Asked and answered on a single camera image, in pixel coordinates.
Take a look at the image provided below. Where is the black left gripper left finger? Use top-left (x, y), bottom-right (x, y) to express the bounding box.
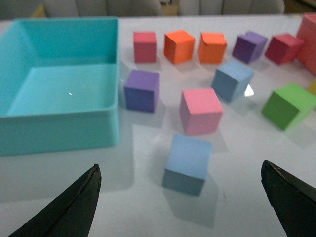
top-left (10, 164), bottom-right (101, 237)

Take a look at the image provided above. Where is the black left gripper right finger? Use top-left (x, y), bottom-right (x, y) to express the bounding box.
top-left (261, 160), bottom-right (316, 237)

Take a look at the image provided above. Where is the light blue foam cube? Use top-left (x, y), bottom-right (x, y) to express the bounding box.
top-left (211, 60), bottom-right (254, 102)
top-left (162, 134), bottom-right (213, 197)

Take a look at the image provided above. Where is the green foam cube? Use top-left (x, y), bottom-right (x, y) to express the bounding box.
top-left (261, 83), bottom-right (316, 131)

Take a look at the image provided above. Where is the yellow foam cube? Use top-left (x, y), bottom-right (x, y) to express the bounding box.
top-left (307, 79), bottom-right (316, 96)

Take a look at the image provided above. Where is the pink foam cube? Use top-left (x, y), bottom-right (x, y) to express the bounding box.
top-left (179, 87), bottom-right (224, 136)

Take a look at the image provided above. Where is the teal plastic bin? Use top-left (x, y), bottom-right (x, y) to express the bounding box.
top-left (0, 17), bottom-right (119, 156)

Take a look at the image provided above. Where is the left purple foam cube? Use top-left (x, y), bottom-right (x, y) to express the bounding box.
top-left (124, 70), bottom-right (160, 113)

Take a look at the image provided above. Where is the dark red foam cube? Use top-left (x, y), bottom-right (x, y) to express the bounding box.
top-left (265, 33), bottom-right (304, 65)

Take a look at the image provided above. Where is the pink plastic bin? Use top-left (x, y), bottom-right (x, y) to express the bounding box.
top-left (296, 13), bottom-right (316, 76)

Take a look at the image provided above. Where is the notched purple foam cube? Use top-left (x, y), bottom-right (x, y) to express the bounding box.
top-left (232, 31), bottom-right (268, 64)

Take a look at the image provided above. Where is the right orange foam cube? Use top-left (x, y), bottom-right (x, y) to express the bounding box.
top-left (198, 32), bottom-right (227, 64)

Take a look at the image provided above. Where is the orange foam cube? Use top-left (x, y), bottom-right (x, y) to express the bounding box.
top-left (163, 30), bottom-right (196, 64)
top-left (198, 32), bottom-right (227, 64)

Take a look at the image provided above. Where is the pinkish red foam cube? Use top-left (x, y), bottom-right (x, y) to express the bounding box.
top-left (133, 31), bottom-right (157, 63)

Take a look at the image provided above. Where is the left orange foam cube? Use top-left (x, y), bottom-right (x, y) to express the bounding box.
top-left (163, 30), bottom-right (196, 64)

